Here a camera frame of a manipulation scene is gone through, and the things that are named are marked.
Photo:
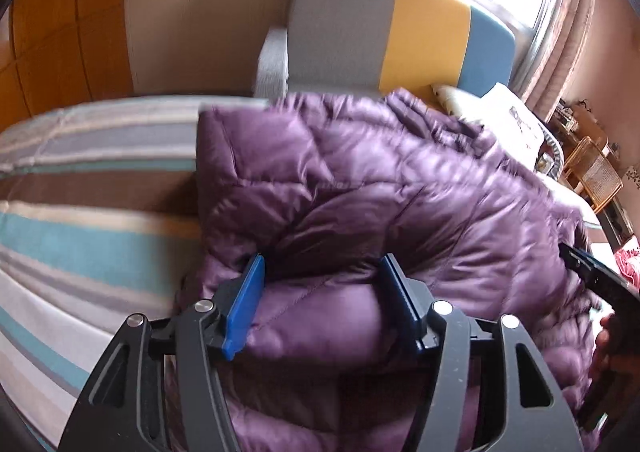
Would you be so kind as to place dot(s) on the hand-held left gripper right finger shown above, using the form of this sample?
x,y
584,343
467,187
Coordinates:
x,y
402,299

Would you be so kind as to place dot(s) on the purple quilted down jacket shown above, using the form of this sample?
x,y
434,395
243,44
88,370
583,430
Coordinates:
x,y
375,192

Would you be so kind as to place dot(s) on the beige pillow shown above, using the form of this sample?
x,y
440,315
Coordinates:
x,y
457,99

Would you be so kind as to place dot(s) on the orange wooden wardrobe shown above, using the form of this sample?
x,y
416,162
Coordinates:
x,y
55,21

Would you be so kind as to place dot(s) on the red cloth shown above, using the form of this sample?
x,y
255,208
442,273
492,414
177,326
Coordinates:
x,y
629,264

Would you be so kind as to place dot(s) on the white printed pillow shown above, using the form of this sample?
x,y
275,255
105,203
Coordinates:
x,y
515,114

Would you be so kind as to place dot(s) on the patterned beige curtain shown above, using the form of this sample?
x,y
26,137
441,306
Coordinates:
x,y
560,41

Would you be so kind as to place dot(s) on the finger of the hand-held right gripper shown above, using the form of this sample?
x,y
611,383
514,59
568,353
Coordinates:
x,y
595,269

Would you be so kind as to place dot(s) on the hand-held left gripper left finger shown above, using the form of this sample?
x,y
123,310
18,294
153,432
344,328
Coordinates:
x,y
244,304

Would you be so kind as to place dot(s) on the person's right hand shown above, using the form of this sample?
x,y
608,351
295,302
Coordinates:
x,y
604,342

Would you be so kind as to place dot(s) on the rattan chair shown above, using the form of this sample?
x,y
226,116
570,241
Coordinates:
x,y
595,171

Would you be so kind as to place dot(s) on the striped bed sheet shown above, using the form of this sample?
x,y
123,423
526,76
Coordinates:
x,y
75,232

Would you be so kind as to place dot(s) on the grey yellow blue sofa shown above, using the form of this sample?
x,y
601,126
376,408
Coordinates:
x,y
340,31

